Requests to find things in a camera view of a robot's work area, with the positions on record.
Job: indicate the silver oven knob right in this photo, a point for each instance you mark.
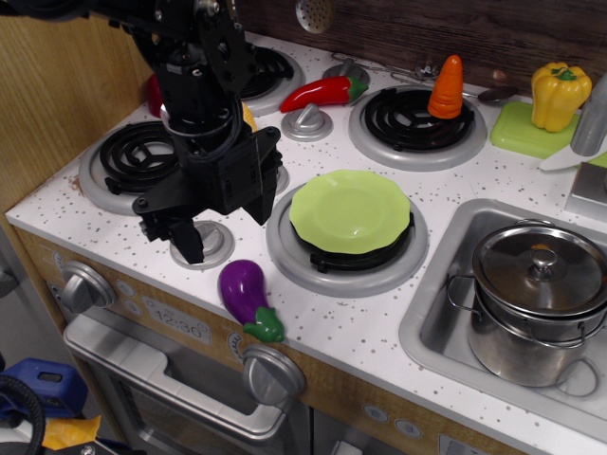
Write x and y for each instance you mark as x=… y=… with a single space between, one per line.
x=269 y=376

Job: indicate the yellow toy corn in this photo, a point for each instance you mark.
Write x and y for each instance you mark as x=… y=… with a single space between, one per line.
x=248 y=118

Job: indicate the grey oven door handle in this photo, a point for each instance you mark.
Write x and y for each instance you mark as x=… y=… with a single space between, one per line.
x=144 y=366

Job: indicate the green cutting board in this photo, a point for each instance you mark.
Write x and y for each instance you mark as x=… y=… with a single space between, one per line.
x=513 y=131

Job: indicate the white toy knife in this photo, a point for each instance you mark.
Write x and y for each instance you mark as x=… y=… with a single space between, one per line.
x=566 y=158

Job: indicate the metal spoon on counter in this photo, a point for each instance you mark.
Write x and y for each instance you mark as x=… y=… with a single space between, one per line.
x=494 y=94

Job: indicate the steel pot with lid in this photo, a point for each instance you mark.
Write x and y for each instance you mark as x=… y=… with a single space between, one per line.
x=539 y=299

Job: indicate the back right stove burner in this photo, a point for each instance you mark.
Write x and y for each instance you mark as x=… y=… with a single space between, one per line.
x=394 y=128

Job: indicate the front left stove burner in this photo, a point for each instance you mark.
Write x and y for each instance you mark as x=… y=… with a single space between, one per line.
x=126 y=163

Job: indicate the grey top knob front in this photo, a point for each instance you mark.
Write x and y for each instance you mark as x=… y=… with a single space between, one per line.
x=218 y=245

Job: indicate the red toy behind arm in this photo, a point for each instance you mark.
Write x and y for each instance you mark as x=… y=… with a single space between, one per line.
x=154 y=97

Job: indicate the stove burner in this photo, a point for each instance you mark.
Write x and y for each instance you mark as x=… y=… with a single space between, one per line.
x=278 y=75
x=126 y=163
x=394 y=128
x=292 y=258

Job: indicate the orange toy carrot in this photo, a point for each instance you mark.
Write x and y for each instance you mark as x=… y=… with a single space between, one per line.
x=446 y=100

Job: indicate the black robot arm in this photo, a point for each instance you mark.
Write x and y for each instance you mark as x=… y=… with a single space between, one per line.
x=202 y=62

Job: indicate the green plastic plate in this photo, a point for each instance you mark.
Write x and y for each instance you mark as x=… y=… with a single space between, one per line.
x=350 y=212

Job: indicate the front right stove burner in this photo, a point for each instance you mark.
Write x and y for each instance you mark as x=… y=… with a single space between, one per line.
x=292 y=258

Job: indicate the grey top knob back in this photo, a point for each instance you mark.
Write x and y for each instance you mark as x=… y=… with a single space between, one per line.
x=348 y=68

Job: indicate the red toy chili pepper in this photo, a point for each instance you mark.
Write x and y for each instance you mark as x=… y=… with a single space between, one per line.
x=336 y=90

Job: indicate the grey knob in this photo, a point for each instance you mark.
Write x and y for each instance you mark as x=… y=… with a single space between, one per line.
x=307 y=124
x=348 y=68
x=218 y=245

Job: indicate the blue device on floor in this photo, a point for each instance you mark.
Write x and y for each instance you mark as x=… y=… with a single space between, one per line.
x=59 y=387

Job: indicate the silver oven knob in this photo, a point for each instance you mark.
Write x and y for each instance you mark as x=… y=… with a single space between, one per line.
x=269 y=376
x=85 y=288

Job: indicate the back left stove burner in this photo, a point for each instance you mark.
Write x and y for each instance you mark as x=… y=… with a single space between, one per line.
x=278 y=75

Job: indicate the purple toy eggplant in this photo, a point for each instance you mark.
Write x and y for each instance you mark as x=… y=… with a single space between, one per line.
x=242 y=288

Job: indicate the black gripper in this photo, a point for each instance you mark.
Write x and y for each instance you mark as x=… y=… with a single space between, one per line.
x=244 y=176

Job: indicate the grey top knob centre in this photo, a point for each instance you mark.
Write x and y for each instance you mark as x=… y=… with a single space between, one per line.
x=307 y=124

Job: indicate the grey sink basin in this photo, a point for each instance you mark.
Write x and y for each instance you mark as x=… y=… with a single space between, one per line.
x=446 y=330

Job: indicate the yellow toy bell pepper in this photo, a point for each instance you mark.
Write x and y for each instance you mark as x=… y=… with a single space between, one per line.
x=558 y=91

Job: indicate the silver oven knob left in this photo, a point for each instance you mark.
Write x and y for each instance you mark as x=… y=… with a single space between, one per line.
x=85 y=288

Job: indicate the hanging metal strainer spoon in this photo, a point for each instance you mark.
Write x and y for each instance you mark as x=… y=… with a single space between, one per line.
x=315 y=16

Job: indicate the silver toy faucet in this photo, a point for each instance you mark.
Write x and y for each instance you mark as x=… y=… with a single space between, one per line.
x=588 y=194

